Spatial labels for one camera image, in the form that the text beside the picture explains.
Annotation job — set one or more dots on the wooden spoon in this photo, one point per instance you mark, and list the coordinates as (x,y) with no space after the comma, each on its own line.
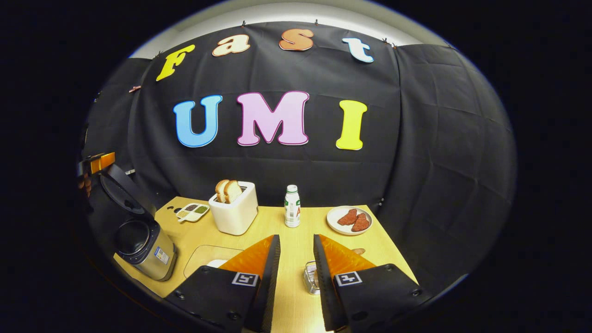
(358,251)

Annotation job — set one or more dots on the red meat piece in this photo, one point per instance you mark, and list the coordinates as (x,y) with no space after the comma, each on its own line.
(360,223)
(347,217)

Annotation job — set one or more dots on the toast bread slice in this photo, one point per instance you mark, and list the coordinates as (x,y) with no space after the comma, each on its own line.
(220,192)
(232,192)

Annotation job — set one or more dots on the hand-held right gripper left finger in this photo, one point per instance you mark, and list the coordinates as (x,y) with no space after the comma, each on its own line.
(268,286)

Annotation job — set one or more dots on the dark grey rice cooker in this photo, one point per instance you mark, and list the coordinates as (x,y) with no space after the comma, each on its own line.
(152,259)

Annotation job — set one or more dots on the white round plate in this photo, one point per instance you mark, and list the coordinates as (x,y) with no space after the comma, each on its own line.
(334,222)

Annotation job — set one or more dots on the black backdrop cloth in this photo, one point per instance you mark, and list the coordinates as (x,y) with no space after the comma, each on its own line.
(439,138)

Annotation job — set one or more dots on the clear plastic rice container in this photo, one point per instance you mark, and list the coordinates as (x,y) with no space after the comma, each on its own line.
(199,259)

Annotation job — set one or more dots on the white drink bottle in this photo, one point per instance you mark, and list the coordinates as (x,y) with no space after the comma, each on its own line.
(292,210)

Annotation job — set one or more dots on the divided white seasoning dish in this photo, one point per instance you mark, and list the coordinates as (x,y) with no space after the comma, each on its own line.
(193,212)

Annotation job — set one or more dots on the white toaster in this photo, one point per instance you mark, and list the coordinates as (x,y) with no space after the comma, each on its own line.
(236,217)

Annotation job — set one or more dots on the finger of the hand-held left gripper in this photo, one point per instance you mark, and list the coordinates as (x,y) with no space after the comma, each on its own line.
(102,162)

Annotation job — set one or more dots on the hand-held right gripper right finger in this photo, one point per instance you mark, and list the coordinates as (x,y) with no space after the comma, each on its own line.
(326,286)

